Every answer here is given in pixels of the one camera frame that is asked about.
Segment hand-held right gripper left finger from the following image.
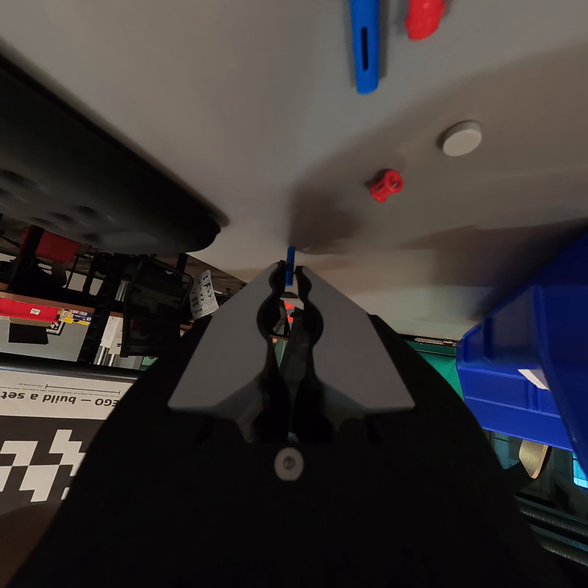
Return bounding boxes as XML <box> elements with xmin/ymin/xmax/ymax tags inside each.
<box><xmin>168</xmin><ymin>261</ymin><xmax>285</xmax><ymax>442</ymax></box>

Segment large white paper scrap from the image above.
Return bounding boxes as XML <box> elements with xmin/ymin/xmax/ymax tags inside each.
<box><xmin>518</xmin><ymin>367</ymin><xmax>550</xmax><ymax>390</ymax></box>

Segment pile of small lego pieces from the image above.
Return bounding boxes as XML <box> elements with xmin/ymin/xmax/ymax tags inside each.
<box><xmin>349</xmin><ymin>0</ymin><xmax>483</xmax><ymax>204</ymax></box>

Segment blue plastic bin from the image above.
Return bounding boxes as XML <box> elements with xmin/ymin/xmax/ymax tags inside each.
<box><xmin>456</xmin><ymin>230</ymin><xmax>588</xmax><ymax>466</ymax></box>

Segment silver air duct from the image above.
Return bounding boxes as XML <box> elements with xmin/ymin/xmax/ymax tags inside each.
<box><xmin>517</xmin><ymin>494</ymin><xmax>588</xmax><ymax>569</ymax></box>

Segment printed sign checker pattern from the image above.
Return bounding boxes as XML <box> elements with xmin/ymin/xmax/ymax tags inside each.
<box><xmin>0</xmin><ymin>365</ymin><xmax>141</xmax><ymax>506</ymax></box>

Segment white leaflet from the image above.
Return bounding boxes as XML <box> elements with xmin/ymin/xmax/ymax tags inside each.
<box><xmin>189</xmin><ymin>269</ymin><xmax>219</xmax><ymax>321</ymax></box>

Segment teal felt bag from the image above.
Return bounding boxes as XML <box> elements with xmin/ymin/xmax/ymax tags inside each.
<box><xmin>404</xmin><ymin>340</ymin><xmax>465</xmax><ymax>406</ymax></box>

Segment red plastic box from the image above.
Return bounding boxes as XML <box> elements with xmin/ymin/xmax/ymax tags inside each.
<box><xmin>21</xmin><ymin>227</ymin><xmax>81</xmax><ymax>263</ymax></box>

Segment wooden book stand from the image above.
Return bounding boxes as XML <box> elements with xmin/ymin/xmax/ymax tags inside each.
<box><xmin>518</xmin><ymin>436</ymin><xmax>552</xmax><ymax>480</ymax></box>

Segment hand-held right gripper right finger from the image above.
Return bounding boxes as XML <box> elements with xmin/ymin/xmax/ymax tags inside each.
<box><xmin>294</xmin><ymin>266</ymin><xmax>416</xmax><ymax>428</ymax></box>

